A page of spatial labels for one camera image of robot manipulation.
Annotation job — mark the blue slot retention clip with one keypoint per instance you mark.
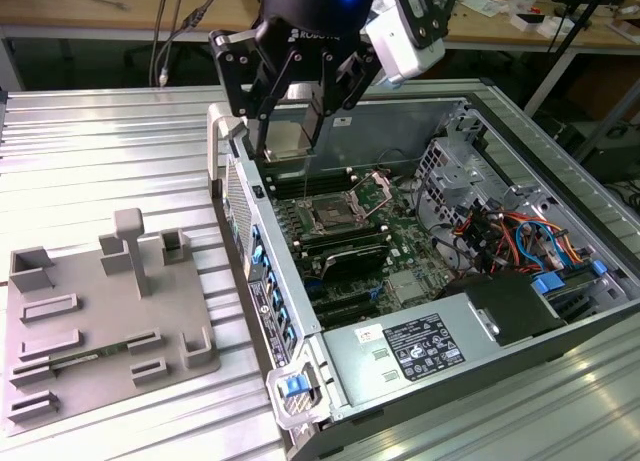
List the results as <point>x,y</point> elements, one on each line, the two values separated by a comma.
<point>278,301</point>
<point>289,334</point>
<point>258,255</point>
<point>271,282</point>

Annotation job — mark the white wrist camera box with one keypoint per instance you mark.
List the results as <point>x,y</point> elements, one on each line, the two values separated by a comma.
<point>400,46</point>

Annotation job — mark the black RAM slot row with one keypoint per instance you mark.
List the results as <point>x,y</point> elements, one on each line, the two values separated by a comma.
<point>340,236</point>
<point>320,181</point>

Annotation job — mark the black graphics card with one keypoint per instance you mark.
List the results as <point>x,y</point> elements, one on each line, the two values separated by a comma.
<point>355,261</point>

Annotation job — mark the grey printed parts rack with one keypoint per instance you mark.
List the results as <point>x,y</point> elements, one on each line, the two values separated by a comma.
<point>100,301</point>

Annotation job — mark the open grey PC case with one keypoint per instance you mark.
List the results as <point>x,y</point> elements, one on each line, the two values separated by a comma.
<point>390,131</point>

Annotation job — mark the white paper sheet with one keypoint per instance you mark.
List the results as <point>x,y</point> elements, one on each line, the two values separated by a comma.
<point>480,5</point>

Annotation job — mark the blue case latch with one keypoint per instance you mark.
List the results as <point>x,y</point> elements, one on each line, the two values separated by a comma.
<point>291,386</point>

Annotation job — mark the black equipment box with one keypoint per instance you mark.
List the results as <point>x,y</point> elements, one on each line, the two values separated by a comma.
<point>615,163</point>

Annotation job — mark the black power supply label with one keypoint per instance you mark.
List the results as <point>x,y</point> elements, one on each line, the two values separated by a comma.
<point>425,346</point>

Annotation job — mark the green RAM stick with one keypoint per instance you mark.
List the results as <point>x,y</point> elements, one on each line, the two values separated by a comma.
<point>100,352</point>

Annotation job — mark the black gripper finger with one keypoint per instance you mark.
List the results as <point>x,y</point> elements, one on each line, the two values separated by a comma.
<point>350,76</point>
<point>232,66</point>

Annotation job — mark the silver chipset heatsink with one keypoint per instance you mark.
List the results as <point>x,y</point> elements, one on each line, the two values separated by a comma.
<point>406,286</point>

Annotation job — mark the black plastic air shroud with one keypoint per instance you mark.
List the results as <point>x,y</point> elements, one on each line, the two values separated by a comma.
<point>500,301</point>

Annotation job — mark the green motherboard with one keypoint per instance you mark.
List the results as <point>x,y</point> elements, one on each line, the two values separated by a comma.
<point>405,231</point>

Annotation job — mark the black expansion slot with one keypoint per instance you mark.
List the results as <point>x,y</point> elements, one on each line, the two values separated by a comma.
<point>345,308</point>

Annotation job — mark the black slanted stand pole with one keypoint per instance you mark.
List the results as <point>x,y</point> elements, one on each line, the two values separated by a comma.
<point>575,26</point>

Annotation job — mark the grey power supply unit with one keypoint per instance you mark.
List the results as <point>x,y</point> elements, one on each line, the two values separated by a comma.
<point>350,371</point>

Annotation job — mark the silver perforated drive cage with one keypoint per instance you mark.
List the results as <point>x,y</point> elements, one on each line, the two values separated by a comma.
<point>450,176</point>

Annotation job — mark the wooden desk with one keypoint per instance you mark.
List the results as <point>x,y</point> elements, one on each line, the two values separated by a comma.
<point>500,31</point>

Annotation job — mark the silver CPU with green edge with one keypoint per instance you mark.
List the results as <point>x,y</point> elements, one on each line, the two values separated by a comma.
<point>287,141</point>

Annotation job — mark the small white box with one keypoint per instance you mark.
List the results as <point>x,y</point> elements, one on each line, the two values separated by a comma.
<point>550,26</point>

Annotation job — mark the CPU socket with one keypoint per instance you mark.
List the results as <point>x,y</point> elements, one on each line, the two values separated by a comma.
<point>332,216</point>

